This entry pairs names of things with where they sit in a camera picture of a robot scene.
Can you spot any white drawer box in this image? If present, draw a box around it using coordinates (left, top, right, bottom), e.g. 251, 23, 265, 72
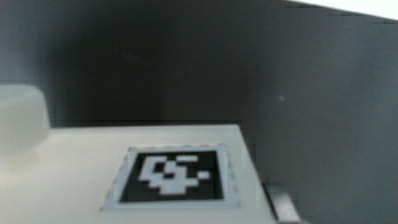
0, 84, 308, 224

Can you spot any white U-shaped fence wall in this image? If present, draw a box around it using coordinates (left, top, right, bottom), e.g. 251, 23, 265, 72
289, 0, 398, 20

